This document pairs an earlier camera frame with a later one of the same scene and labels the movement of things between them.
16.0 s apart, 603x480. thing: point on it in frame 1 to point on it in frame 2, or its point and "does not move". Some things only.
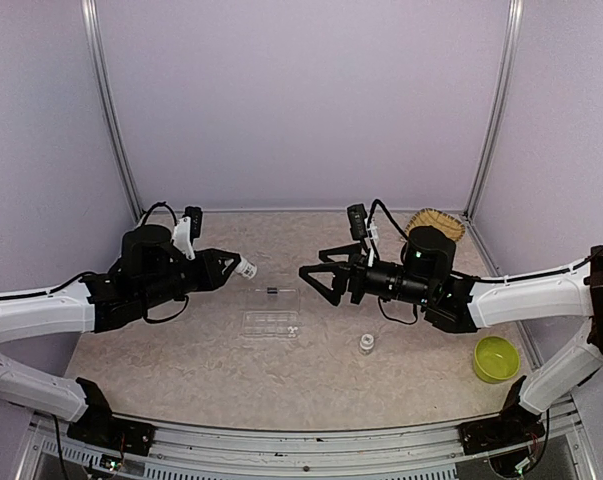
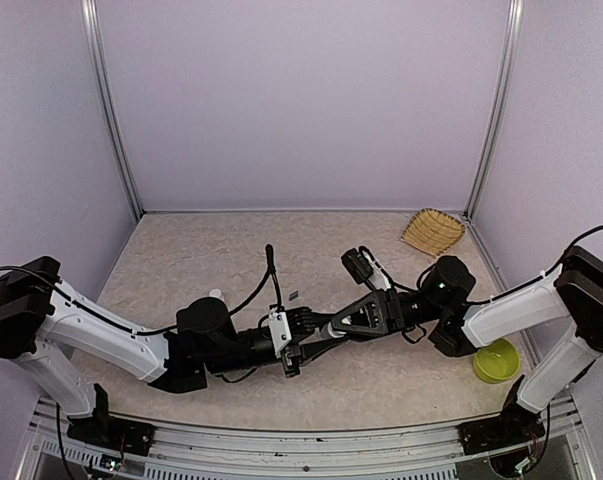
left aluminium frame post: [101, 94] does not move
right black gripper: [357, 270] to [383, 312]
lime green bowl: [496, 358] does not move
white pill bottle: [366, 344] to [335, 333]
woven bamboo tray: [436, 218] does not move
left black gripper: [210, 275] to [291, 353]
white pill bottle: [246, 268] to [215, 292]
